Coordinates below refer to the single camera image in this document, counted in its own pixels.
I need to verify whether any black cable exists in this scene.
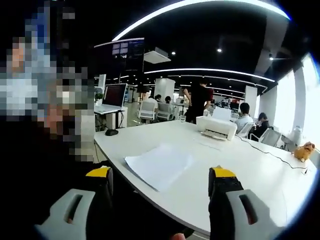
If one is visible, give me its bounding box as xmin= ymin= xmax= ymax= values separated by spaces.
xmin=234 ymin=136 xmax=311 ymax=175

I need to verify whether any grey mesh office chair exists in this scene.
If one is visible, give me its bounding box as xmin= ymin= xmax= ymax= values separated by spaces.
xmin=249 ymin=127 xmax=282 ymax=147

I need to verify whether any thin ceiling light strip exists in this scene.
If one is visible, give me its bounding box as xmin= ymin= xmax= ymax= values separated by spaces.
xmin=144 ymin=67 xmax=276 ymax=83

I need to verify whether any white printer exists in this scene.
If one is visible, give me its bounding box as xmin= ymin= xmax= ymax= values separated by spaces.
xmin=195 ymin=107 xmax=238 ymax=142

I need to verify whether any ceiling air conditioner unit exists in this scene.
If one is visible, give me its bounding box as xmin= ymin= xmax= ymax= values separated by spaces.
xmin=144 ymin=47 xmax=172 ymax=64

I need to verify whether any white office chair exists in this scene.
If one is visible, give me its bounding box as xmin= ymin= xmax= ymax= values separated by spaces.
xmin=137 ymin=100 xmax=159 ymax=121
xmin=156 ymin=102 xmax=176 ymax=121

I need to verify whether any orange plush toy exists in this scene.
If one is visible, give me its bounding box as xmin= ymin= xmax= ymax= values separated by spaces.
xmin=292 ymin=141 xmax=316 ymax=163

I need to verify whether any clear plastic ruler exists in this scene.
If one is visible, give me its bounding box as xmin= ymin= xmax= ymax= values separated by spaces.
xmin=193 ymin=138 xmax=223 ymax=151

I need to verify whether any long curved ceiling light strip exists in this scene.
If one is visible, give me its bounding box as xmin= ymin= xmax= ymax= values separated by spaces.
xmin=112 ymin=0 xmax=291 ymax=42

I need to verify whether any white standing desk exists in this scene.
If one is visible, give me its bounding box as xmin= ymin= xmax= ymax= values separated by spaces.
xmin=94 ymin=108 xmax=128 ymax=132

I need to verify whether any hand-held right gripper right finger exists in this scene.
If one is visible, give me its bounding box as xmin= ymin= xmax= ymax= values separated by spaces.
xmin=208 ymin=166 xmax=286 ymax=240

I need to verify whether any stack of white printing papers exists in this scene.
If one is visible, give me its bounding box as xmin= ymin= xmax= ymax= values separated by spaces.
xmin=124 ymin=143 xmax=195 ymax=193

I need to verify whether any white table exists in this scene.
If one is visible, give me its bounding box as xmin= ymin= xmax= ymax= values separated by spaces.
xmin=94 ymin=119 xmax=318 ymax=237

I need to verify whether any white rounded object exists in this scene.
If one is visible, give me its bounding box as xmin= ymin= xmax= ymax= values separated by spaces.
xmin=291 ymin=126 xmax=305 ymax=146

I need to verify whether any large black monitor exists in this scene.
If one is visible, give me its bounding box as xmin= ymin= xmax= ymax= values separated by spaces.
xmin=94 ymin=37 xmax=145 ymax=72

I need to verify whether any person in dark clothing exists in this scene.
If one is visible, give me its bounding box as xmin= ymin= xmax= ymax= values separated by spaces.
xmin=0 ymin=139 xmax=111 ymax=240

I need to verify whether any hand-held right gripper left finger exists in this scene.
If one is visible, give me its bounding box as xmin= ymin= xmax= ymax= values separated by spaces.
xmin=33 ymin=166 xmax=115 ymax=240

